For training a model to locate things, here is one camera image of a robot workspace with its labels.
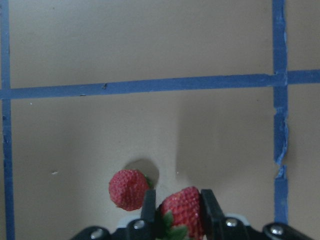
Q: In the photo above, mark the red strawberry without leaves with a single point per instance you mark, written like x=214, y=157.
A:
x=127, y=189

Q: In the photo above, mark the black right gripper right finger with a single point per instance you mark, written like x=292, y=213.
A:
x=212, y=214

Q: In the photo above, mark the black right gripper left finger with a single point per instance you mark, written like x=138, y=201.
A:
x=148, y=211

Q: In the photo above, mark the red strawberry green leaves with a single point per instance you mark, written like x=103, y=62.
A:
x=149, y=182

